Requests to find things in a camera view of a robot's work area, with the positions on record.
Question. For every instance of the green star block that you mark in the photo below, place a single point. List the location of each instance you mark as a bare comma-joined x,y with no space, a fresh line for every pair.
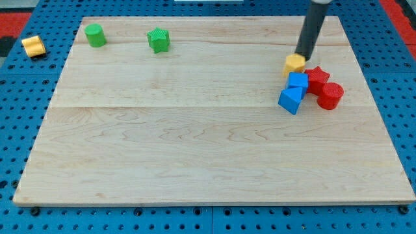
159,40

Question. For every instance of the red star block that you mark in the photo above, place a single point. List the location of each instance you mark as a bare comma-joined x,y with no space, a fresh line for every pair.
317,78

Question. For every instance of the wooden board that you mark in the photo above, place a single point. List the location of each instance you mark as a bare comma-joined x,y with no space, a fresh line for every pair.
200,125

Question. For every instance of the blue triangle block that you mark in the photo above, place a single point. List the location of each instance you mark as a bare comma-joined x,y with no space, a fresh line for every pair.
290,99

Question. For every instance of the blue cube block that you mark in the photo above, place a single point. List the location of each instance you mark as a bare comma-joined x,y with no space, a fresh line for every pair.
298,80

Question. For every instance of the yellow hexagon block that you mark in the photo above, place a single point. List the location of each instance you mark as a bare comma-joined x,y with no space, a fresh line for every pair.
293,63

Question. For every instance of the red cylinder block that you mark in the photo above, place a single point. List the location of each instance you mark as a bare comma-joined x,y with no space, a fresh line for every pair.
330,96

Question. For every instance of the green cylinder block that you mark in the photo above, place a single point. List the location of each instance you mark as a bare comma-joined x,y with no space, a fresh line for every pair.
95,35

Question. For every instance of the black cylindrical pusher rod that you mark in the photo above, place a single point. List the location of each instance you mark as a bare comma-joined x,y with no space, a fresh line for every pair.
311,27

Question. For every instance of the yellow heart block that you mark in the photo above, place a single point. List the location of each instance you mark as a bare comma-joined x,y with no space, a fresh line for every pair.
33,46

